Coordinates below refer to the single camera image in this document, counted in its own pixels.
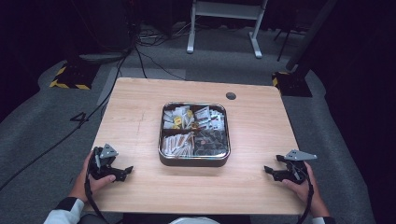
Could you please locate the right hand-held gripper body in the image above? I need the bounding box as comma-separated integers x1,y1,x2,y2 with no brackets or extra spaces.
276,149,318,185

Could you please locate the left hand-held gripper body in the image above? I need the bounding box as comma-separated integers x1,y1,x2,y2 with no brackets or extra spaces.
89,143,120,181

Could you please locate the dark brown divided box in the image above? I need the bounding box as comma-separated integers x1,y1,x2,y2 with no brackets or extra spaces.
158,102,232,167

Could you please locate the clear lid with gold knob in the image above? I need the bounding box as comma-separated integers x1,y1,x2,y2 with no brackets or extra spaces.
158,102,232,161

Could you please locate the person's right hand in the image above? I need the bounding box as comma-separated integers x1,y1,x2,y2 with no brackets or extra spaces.
282,164,331,218

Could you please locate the person's left hand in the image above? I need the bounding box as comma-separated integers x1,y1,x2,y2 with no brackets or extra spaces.
68,151,117,203

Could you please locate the pile of brown stick packets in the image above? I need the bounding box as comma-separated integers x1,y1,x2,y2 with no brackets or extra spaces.
162,132,195,158

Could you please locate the pile of dark grey sachets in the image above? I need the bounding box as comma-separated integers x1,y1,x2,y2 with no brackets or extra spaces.
194,130,228,157

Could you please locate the pile of white yellow sachets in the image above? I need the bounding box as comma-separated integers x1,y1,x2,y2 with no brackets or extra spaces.
163,105,194,130

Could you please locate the pile of white red packets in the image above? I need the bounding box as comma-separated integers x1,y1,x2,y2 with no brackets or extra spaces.
194,105,226,132

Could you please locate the person's white garment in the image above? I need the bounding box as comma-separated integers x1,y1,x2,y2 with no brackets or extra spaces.
169,217,220,224

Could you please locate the black yellow striped base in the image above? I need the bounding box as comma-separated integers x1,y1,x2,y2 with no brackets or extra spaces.
49,63,101,91
271,71,313,98

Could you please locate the thin dark tripod leg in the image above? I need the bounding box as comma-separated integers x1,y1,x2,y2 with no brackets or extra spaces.
274,29,292,63

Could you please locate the dark slanted pole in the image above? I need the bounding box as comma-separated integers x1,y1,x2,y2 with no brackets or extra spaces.
285,0,339,72

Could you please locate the right hand-held gripper cable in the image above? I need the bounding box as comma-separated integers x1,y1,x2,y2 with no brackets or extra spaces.
295,167,315,224

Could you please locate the hand-held gripper cable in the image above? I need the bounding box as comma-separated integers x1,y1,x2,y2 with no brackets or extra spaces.
295,167,315,224
83,174,110,224

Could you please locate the left hand-held gripper cable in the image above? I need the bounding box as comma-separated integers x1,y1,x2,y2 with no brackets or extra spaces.
83,174,110,224

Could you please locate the long black floor cable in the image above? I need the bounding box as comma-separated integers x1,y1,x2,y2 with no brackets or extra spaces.
0,54,127,191

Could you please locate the thin black floor cable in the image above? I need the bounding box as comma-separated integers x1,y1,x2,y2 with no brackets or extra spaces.
134,46,187,81

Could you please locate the tangle of floor cables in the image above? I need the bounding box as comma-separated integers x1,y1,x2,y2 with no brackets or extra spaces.
136,22,191,48

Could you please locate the white metal stand frame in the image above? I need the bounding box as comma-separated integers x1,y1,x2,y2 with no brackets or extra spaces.
186,0,269,60

